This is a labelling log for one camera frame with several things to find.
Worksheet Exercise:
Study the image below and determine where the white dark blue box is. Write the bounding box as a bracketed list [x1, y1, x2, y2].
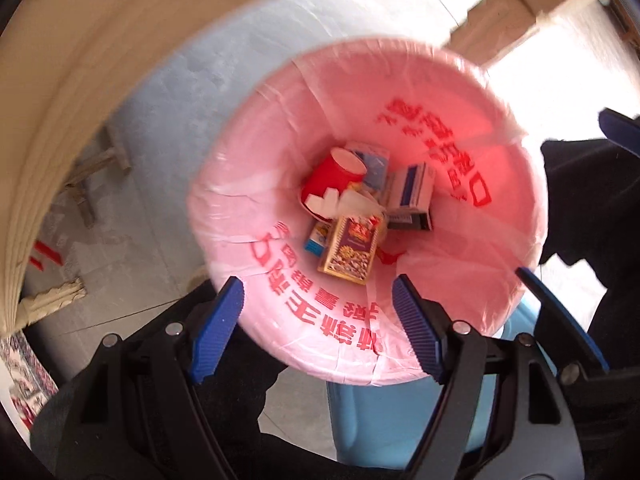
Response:
[382, 162, 437, 211]

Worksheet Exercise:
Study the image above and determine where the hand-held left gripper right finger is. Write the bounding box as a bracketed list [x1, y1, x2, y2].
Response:
[391, 274, 586, 480]

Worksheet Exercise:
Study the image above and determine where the red paper cup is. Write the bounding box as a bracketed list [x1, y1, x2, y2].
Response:
[300, 147, 368, 221]

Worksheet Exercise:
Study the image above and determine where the small dark box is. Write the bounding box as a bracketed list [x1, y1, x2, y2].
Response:
[386, 209, 434, 232]

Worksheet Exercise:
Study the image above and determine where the white tissue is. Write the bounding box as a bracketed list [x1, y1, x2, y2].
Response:
[320, 187, 383, 221]

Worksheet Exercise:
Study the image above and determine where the pink-lined trash bin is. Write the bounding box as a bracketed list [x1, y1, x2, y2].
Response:
[187, 37, 548, 386]

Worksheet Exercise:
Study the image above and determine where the person's left leg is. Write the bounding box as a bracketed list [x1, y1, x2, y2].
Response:
[30, 280, 416, 480]

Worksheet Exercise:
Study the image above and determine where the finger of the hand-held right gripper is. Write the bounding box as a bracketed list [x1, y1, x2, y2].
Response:
[598, 107, 640, 153]
[516, 266, 608, 393]

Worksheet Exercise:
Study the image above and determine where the blue trash bin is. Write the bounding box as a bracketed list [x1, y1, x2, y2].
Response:
[325, 305, 538, 466]

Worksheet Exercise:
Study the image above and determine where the blue white medicine box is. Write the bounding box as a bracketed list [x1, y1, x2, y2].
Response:
[344, 141, 392, 193]

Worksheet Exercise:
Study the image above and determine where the patterned rug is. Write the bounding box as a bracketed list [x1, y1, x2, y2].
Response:
[0, 332, 58, 431]

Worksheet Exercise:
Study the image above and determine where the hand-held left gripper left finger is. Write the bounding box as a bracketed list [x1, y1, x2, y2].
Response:
[55, 276, 245, 480]

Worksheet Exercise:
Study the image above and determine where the brown snack box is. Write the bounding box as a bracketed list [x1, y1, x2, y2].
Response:
[318, 213, 388, 287]

